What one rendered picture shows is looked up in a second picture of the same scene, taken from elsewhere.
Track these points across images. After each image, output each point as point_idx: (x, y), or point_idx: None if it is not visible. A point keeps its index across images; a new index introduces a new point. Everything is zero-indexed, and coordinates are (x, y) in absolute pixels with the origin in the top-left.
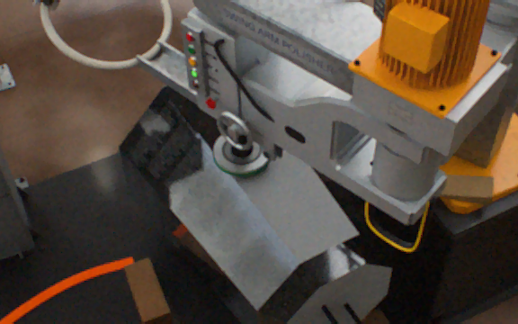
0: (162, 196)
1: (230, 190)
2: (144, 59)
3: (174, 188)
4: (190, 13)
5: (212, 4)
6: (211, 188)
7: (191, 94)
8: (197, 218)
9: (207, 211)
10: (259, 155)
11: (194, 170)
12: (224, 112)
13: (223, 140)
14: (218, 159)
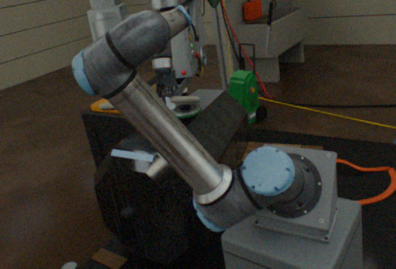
0: (218, 158)
1: (206, 115)
2: (173, 95)
3: (212, 149)
4: None
5: None
6: (207, 125)
7: (183, 84)
8: (223, 135)
9: (218, 129)
10: None
11: (201, 134)
12: (201, 47)
13: (184, 112)
14: (197, 108)
